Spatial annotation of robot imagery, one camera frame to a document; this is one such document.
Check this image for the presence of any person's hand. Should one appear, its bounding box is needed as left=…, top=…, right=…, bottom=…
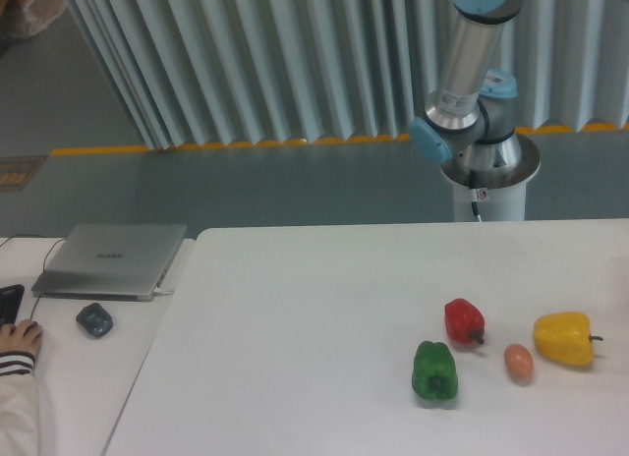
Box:
left=1, top=322, right=43, bottom=361

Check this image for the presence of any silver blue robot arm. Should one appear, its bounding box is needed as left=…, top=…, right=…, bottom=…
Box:
left=410, top=0, right=628, bottom=189

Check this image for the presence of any white sleeved forearm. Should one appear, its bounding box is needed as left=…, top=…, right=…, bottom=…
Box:
left=1, top=352, right=39, bottom=455

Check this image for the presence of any black computer mouse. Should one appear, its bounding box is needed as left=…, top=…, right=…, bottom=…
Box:
left=16, top=319, right=38, bottom=333

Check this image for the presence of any black keyboard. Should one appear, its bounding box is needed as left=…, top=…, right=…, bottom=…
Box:
left=0, top=284, right=25, bottom=326

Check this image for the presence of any silver closed laptop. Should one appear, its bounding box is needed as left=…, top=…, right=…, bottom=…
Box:
left=31, top=224, right=187, bottom=301

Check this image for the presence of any white folding screen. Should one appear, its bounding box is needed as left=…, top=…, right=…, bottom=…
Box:
left=66, top=0, right=628, bottom=148

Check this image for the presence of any green bell pepper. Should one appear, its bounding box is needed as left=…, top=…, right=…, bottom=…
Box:
left=411, top=341, right=458, bottom=401

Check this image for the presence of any red bell pepper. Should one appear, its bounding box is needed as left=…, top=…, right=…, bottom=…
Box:
left=444, top=298, right=486, bottom=345

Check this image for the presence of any brown egg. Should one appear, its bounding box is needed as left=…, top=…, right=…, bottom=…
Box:
left=503, top=344, right=534, bottom=381

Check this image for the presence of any yellow bell pepper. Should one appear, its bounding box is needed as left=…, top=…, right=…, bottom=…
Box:
left=533, top=312, right=603, bottom=368

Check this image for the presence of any black mouse cable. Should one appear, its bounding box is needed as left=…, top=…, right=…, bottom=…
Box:
left=0, top=233, right=68, bottom=324

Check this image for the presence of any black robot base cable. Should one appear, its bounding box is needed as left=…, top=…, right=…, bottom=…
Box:
left=469, top=168, right=484, bottom=223

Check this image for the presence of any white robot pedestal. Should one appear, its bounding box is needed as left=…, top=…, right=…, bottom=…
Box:
left=449, top=181, right=527, bottom=222

